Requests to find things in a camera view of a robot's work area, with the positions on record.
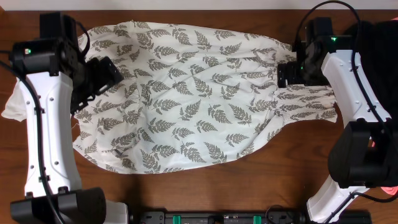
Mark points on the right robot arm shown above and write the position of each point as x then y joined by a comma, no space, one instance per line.
365,155

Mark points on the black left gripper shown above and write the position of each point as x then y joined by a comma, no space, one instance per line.
101,79

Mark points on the white fern print dress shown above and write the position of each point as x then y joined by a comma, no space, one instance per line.
190,97

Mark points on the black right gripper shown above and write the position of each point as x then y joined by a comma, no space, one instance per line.
282,75

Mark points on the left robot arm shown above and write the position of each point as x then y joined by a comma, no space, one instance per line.
56,82

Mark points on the black garment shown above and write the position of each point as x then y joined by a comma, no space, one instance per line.
377,46

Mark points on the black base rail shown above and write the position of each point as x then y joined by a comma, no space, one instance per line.
273,216

